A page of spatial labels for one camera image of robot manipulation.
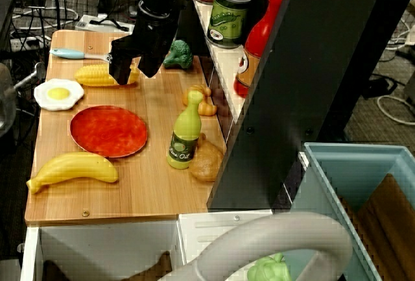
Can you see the red round plate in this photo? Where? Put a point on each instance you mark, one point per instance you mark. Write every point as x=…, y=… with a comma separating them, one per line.
x=108, y=131

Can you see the green toy broccoli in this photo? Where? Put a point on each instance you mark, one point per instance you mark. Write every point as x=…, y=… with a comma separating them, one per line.
x=178, y=54

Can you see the yellow toy banana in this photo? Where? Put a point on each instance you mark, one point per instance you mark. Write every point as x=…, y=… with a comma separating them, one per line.
x=74, y=167

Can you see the white shelf board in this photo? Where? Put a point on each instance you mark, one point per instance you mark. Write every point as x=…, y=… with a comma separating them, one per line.
x=223, y=57

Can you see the blue sink basin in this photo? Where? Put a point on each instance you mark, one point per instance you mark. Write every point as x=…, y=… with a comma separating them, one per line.
x=350, y=164

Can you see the red toy ketchup bottle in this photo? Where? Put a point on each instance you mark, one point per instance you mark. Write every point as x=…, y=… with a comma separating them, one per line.
x=256, y=41

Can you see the yellow toy corn cob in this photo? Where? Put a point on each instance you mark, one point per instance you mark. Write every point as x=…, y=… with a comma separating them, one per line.
x=92, y=75

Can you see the light green toy vegetable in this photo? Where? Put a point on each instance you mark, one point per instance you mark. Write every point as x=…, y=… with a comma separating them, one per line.
x=269, y=269

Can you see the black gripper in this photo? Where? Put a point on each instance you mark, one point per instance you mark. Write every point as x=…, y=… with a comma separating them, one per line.
x=155, y=34

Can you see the brown toy chicken drumstick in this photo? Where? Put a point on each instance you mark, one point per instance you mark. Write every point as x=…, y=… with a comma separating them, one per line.
x=206, y=162

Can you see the black toy kitchen frame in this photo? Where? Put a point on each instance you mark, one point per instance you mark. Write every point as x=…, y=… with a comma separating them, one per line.
x=291, y=83

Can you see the toy fried egg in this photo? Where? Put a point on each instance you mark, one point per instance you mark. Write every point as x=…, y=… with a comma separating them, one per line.
x=58, y=94

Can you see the green toy peas can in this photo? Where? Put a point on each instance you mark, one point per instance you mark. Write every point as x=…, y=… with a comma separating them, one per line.
x=227, y=18

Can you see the white toy kitchen cabinet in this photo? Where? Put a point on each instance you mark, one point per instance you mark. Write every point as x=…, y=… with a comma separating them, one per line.
x=107, y=245

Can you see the green olive oil bottle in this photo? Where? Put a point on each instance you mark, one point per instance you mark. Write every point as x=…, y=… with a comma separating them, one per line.
x=185, y=131

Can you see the white power strip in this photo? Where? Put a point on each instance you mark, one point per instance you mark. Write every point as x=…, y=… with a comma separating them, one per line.
x=27, y=43
x=94, y=23

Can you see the orange toy croissant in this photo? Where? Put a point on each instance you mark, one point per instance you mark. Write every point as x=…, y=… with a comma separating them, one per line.
x=207, y=108

